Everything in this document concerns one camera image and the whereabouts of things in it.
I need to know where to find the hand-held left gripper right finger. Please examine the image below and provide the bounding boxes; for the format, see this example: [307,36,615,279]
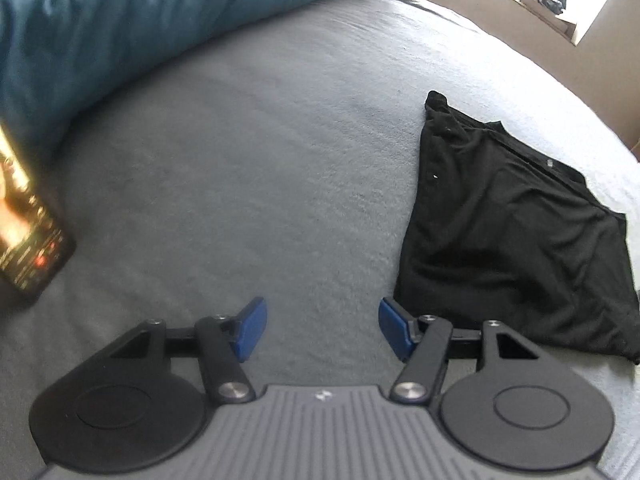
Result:
[378,297,543,392]

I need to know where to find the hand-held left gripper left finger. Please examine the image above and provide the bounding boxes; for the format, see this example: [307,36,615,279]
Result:
[110,296,267,392]

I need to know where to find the black printed t-shirt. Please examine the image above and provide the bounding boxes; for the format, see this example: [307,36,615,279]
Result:
[392,90,640,366]

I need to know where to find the grey fleece blanket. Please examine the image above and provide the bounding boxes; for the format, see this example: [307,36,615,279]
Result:
[0,0,640,480]

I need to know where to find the black smartphone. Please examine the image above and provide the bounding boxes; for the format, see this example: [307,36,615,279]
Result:
[0,122,77,306]

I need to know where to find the blue pillow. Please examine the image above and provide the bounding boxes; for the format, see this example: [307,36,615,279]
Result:
[0,0,393,161]

